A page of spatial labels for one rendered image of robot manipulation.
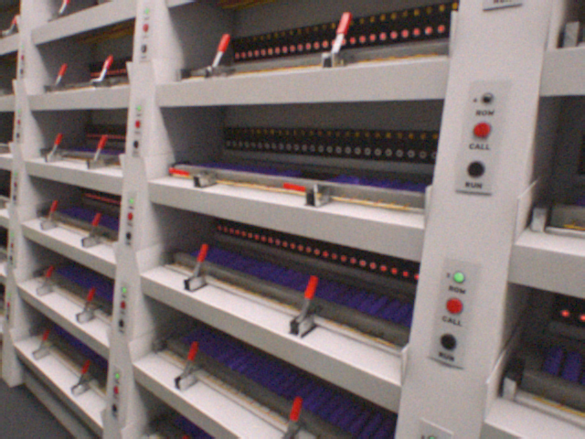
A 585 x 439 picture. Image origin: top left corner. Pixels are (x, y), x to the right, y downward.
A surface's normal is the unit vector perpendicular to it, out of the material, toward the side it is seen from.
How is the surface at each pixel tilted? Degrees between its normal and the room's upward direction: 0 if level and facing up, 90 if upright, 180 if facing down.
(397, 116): 90
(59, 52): 90
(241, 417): 15
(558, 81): 105
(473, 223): 90
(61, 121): 90
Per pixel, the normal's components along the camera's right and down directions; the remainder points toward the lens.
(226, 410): -0.05, -0.95
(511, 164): -0.62, 0.00
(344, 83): -0.63, 0.26
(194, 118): 0.77, 0.15
